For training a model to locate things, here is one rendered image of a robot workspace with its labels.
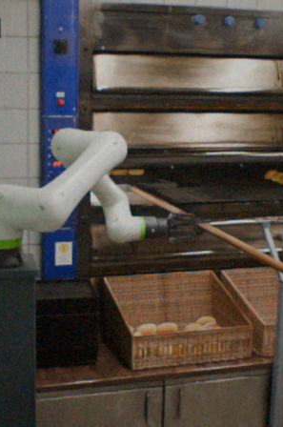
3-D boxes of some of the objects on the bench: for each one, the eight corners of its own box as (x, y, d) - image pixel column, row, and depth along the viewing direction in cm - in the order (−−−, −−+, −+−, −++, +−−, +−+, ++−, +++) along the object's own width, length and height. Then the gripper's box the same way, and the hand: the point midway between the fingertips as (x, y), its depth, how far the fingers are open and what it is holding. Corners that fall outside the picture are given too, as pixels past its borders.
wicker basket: (216, 322, 366) (218, 269, 361) (314, 314, 384) (318, 262, 378) (261, 359, 321) (265, 298, 316) (371, 347, 339) (376, 289, 333)
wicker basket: (100, 332, 349) (101, 275, 344) (210, 322, 366) (212, 269, 361) (130, 372, 304) (131, 308, 299) (253, 358, 321) (256, 298, 316)
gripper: (152, 206, 294) (208, 204, 301) (151, 245, 297) (206, 242, 304) (158, 210, 287) (214, 208, 294) (157, 249, 290) (212, 247, 297)
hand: (202, 226), depth 298 cm, fingers closed on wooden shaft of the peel, 3 cm apart
